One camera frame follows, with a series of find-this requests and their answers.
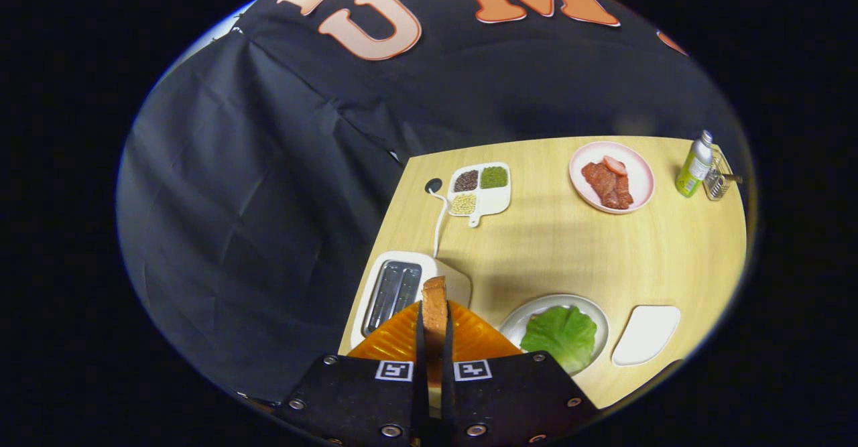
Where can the grey round plate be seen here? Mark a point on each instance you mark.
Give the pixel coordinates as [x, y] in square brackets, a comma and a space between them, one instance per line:
[519, 320]

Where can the red sausage slice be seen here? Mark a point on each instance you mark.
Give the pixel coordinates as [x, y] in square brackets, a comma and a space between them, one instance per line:
[615, 165]

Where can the white divided dish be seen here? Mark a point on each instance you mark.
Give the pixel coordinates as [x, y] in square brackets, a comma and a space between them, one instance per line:
[496, 199]

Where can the pile of green beans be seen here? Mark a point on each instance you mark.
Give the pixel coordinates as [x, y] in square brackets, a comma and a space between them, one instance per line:
[494, 177]

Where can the pink plate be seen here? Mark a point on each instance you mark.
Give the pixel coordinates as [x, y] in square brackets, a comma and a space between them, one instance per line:
[637, 179]

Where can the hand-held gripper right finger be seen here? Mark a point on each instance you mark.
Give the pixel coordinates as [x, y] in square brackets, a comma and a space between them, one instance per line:
[447, 366]

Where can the toasted bread slice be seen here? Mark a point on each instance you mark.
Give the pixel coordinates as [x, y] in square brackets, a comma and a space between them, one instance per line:
[434, 313]

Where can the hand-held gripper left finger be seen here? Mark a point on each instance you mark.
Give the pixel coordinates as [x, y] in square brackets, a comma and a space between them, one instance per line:
[421, 366]

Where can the pile of yellow beans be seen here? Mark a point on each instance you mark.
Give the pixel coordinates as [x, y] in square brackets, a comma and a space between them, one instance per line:
[463, 204]

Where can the red meat slices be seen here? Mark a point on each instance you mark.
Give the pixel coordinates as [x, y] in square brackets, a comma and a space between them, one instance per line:
[606, 185]

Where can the small brown utensil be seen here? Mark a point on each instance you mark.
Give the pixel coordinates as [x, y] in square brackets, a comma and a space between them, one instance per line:
[734, 178]

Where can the white toaster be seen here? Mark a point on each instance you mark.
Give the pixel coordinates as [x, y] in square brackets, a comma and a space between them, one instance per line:
[459, 286]

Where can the white rounded square dish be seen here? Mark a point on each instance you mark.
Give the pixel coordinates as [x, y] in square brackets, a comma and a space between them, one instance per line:
[647, 333]

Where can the green lettuce leaf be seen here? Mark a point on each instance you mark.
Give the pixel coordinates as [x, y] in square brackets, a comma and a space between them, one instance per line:
[560, 336]

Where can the pile of dark red beans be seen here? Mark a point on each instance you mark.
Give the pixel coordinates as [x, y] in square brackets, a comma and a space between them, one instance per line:
[466, 181]

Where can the green label bottle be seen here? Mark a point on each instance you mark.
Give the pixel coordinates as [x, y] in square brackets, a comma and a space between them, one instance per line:
[690, 175]

